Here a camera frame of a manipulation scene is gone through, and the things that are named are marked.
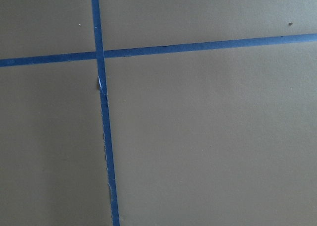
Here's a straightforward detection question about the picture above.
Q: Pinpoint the brown paper table cover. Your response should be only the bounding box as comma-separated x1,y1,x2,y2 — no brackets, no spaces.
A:
0,0,317,226

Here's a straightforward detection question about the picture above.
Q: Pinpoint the long blue tape strip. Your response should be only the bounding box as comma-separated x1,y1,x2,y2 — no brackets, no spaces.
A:
91,0,120,226

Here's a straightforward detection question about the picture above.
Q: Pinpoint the crossing blue tape strip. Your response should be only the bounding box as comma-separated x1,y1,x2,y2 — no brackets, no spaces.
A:
0,33,317,67

